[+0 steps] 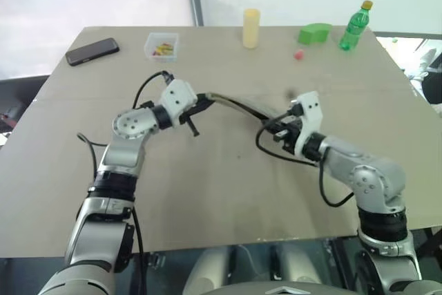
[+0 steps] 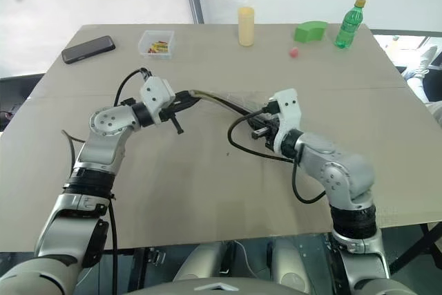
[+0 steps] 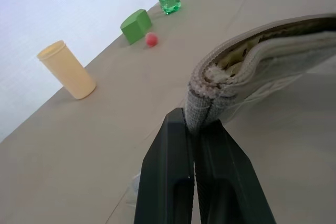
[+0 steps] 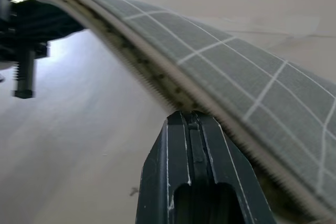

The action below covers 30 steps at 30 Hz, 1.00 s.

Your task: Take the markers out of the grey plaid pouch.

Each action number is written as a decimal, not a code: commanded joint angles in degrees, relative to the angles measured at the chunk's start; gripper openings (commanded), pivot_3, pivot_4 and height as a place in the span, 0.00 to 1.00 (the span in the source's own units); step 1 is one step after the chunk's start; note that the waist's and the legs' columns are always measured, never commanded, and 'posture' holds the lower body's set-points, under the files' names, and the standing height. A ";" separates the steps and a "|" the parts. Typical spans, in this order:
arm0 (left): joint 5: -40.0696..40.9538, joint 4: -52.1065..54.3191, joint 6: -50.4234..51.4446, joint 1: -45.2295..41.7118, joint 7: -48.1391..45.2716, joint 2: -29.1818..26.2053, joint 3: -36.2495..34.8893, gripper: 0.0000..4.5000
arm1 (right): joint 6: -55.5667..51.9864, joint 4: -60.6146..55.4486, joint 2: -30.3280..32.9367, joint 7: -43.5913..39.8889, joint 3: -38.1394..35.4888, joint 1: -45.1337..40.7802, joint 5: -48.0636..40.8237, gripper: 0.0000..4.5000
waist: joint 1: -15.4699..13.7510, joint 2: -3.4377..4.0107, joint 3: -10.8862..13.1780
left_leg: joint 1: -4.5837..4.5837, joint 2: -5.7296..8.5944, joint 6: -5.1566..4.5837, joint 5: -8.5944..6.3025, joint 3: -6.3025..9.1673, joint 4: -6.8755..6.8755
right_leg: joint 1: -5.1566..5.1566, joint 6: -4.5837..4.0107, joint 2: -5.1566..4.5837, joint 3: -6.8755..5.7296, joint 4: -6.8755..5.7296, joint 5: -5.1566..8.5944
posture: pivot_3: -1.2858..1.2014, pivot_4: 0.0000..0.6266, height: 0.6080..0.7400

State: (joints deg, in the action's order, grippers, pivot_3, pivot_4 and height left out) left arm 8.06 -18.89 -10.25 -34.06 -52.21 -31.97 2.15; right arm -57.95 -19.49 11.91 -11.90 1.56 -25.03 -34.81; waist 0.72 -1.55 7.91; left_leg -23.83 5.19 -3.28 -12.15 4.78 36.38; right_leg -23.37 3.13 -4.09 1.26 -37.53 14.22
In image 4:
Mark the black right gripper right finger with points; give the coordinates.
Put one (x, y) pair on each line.
(231, 182)

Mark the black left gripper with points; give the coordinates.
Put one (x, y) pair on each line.
(25, 72)

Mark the grey plaid zipper pouch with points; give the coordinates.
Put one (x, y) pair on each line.
(210, 58)

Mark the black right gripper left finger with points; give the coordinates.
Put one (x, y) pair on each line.
(157, 176)

